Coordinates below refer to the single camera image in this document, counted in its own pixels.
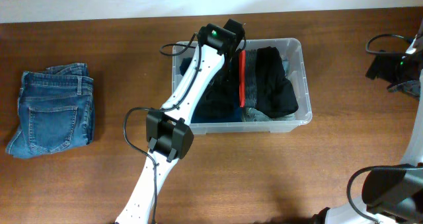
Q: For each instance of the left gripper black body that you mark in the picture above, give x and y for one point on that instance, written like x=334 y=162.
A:
x=227 y=72

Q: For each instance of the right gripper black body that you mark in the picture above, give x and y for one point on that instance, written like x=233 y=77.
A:
x=388 y=67

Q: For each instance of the black garment white logo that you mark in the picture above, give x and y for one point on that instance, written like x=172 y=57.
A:
x=221 y=97

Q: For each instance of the black shorts red grey waistband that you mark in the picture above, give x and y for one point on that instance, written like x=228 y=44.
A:
x=243 y=57

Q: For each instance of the teal blue shirt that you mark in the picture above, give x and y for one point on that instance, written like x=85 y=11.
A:
x=218 y=104

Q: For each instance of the light blue jeans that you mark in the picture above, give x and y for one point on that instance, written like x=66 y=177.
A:
x=264 y=115

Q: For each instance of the dark blue jeans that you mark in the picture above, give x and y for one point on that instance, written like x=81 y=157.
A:
x=56 y=111

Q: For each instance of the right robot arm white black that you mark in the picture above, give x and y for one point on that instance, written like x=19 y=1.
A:
x=388 y=194

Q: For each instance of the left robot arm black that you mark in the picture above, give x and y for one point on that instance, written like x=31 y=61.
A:
x=168 y=132

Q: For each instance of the clear plastic storage bin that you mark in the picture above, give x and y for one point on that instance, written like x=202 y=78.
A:
x=290 y=49

